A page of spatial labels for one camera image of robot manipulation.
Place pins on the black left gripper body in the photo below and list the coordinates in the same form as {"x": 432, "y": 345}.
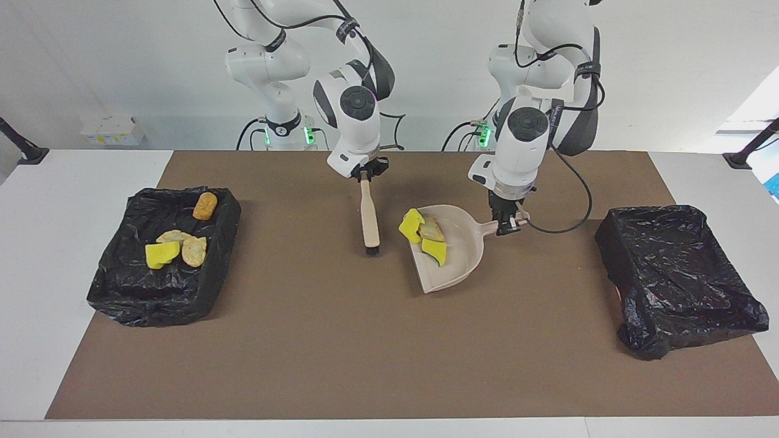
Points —
{"x": 505, "y": 204}

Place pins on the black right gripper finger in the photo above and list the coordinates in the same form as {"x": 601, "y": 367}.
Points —
{"x": 383, "y": 164}
{"x": 358, "y": 174}

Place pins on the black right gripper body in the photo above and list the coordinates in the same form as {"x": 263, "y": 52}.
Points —
{"x": 370, "y": 165}

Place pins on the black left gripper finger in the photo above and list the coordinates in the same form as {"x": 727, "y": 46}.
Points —
{"x": 518, "y": 222}
{"x": 504, "y": 226}

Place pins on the beige hand brush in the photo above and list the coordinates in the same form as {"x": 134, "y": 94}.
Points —
{"x": 369, "y": 213}

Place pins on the beige plastic dustpan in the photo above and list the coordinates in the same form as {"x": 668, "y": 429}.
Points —
{"x": 456, "y": 255}

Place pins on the notched yellow sponge piece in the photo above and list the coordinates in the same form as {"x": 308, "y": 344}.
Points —
{"x": 411, "y": 225}

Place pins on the pale green foam chunk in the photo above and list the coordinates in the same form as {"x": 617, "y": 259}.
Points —
{"x": 172, "y": 236}
{"x": 433, "y": 230}

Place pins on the yellow green sponge piece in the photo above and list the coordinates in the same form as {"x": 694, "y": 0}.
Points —
{"x": 435, "y": 250}

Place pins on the brown bread roll toy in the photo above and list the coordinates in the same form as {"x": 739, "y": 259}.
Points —
{"x": 205, "y": 205}

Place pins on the orange striped croissant toy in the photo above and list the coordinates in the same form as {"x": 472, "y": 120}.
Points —
{"x": 195, "y": 250}

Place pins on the rounded yellow sponge piece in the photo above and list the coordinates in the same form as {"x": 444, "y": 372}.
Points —
{"x": 160, "y": 254}

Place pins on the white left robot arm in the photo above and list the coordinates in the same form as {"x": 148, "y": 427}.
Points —
{"x": 517, "y": 158}

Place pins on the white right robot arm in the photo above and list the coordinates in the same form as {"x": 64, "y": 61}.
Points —
{"x": 353, "y": 134}

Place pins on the black bag lined bin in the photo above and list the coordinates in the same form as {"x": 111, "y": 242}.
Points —
{"x": 675, "y": 280}
{"x": 164, "y": 292}

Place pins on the brown table mat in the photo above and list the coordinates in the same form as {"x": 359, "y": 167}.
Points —
{"x": 389, "y": 365}

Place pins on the white box stack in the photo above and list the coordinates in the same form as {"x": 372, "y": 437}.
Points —
{"x": 112, "y": 131}

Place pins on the blue object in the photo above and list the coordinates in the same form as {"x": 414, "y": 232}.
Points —
{"x": 775, "y": 185}

